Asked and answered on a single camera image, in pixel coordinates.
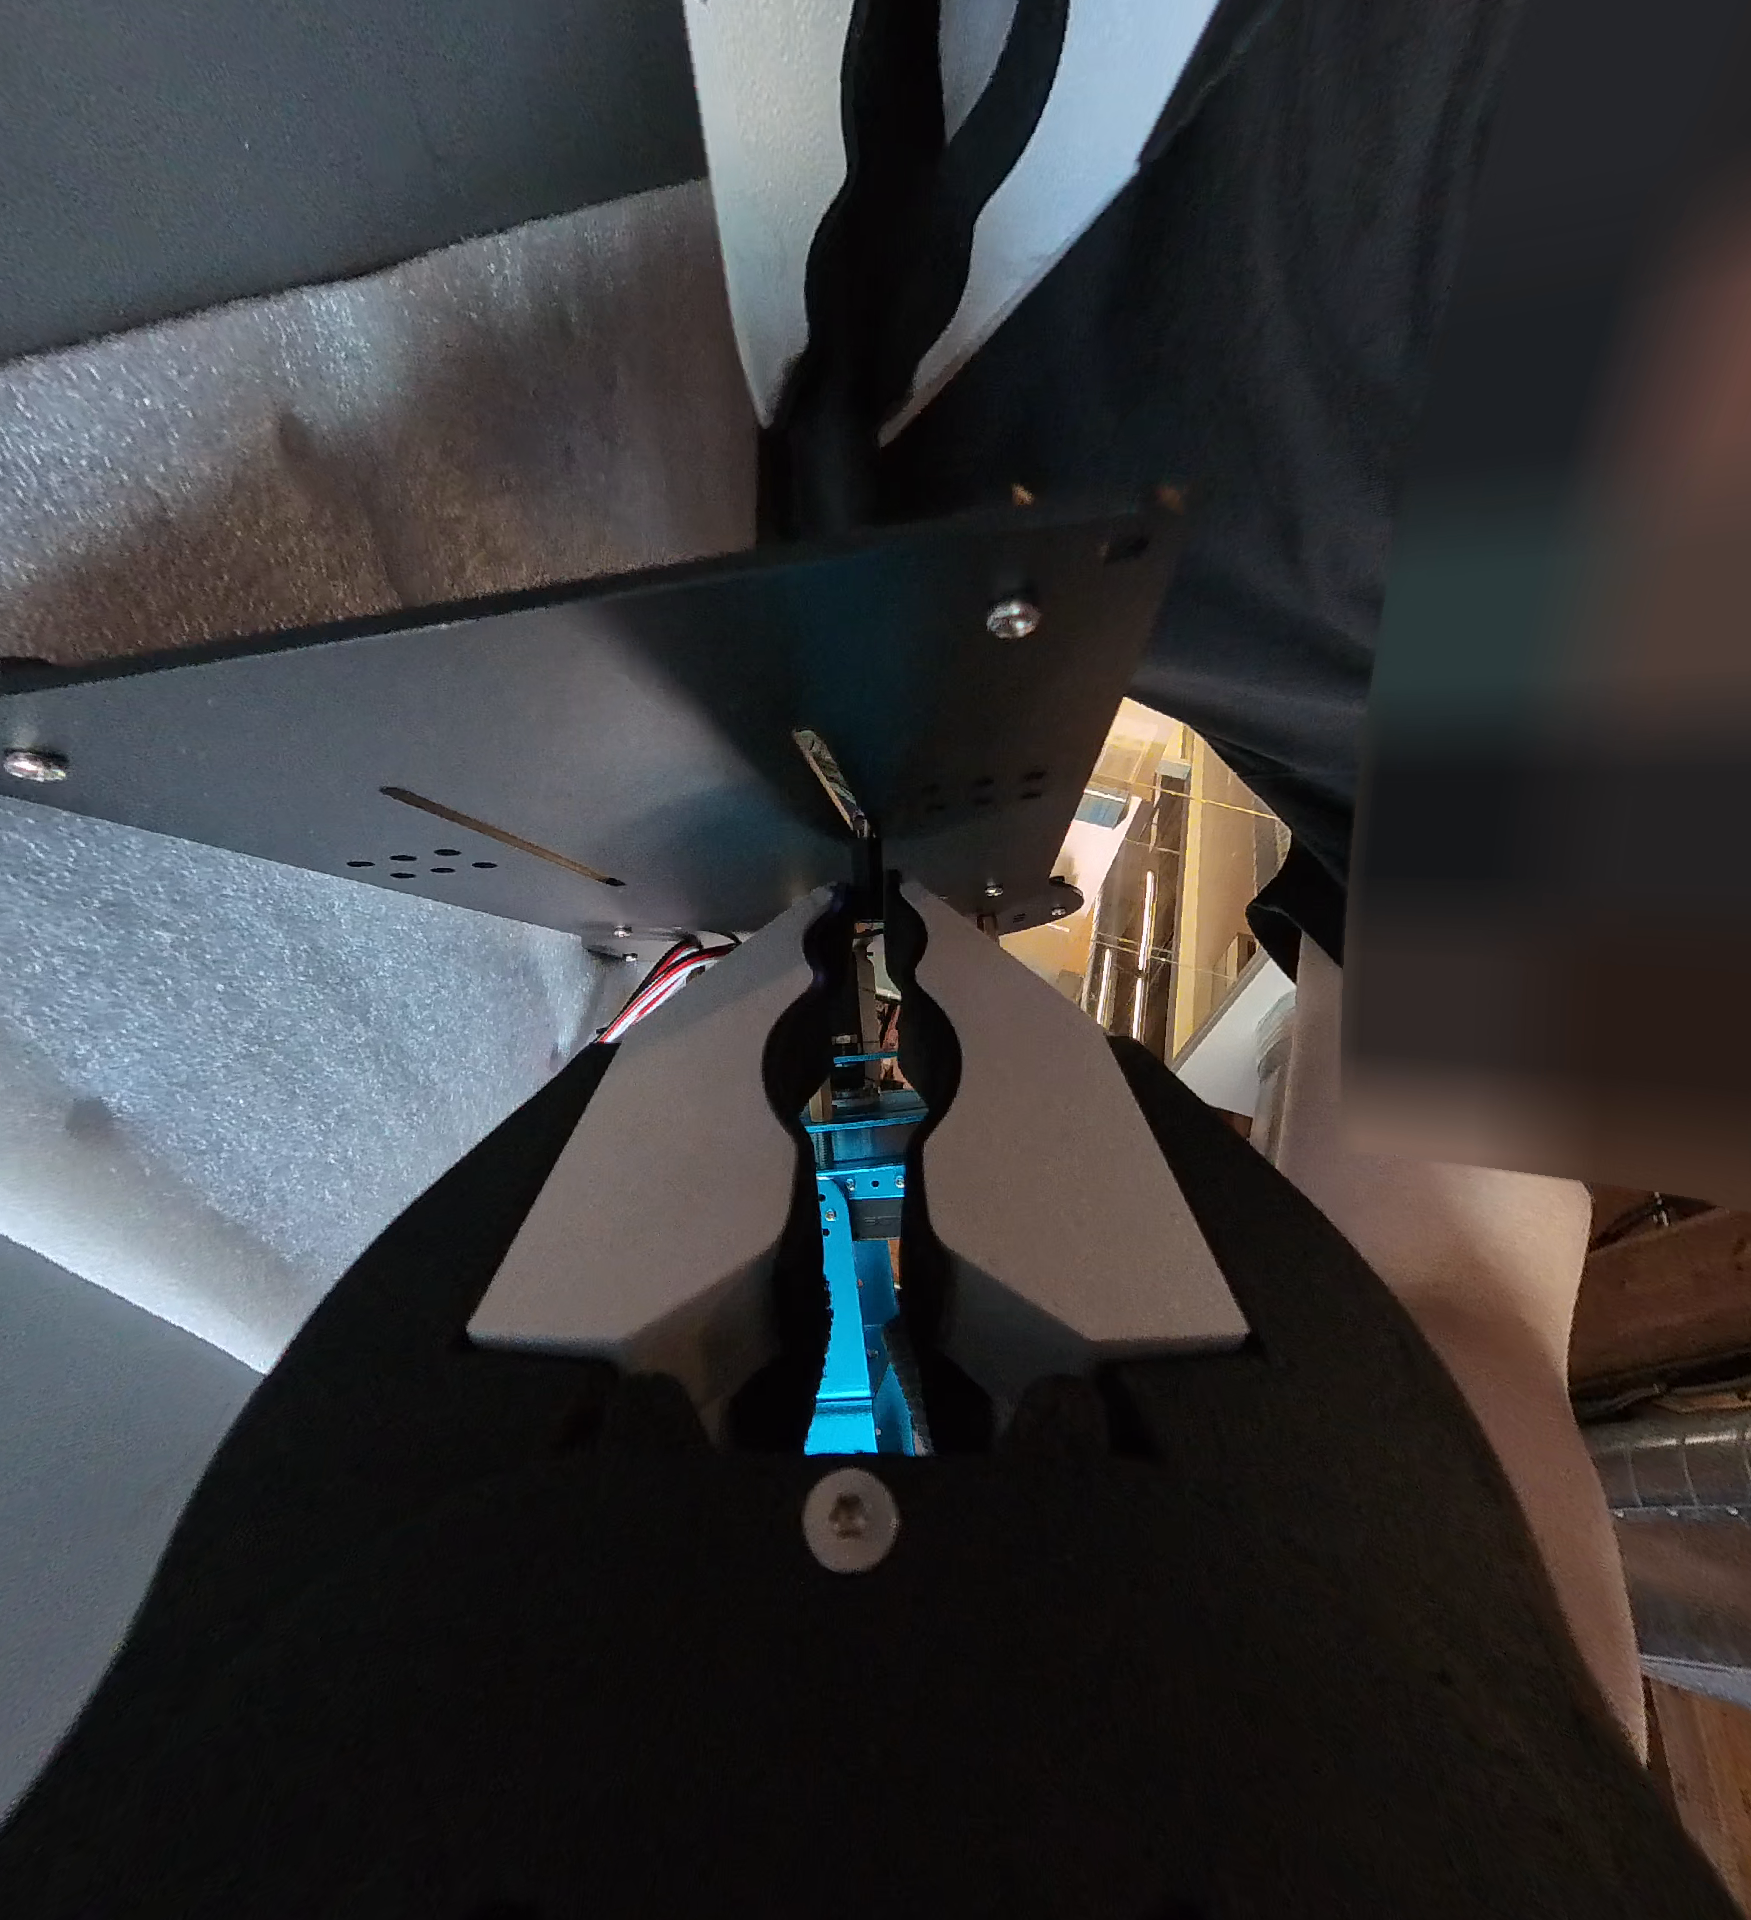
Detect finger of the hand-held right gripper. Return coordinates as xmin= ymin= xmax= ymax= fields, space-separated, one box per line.
xmin=859 ymin=0 xmax=1222 ymax=449
xmin=688 ymin=0 xmax=954 ymax=440

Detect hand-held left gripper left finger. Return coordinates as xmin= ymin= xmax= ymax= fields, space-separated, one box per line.
xmin=467 ymin=886 xmax=839 ymax=1444

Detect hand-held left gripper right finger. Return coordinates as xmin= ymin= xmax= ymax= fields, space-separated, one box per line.
xmin=887 ymin=873 xmax=1254 ymax=1374

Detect black metal base plate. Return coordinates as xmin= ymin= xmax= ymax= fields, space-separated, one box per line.
xmin=0 ymin=503 xmax=1193 ymax=962

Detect person's black clothing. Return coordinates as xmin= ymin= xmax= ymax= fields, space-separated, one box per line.
xmin=875 ymin=0 xmax=1751 ymax=969

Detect white foam sheet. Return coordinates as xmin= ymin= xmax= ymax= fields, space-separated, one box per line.
xmin=0 ymin=180 xmax=776 ymax=1339

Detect red and white wires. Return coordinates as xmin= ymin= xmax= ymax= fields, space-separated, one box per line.
xmin=593 ymin=928 xmax=744 ymax=1046

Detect silver ventilation duct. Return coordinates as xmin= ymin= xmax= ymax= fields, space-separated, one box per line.
xmin=1577 ymin=1391 xmax=1751 ymax=1730

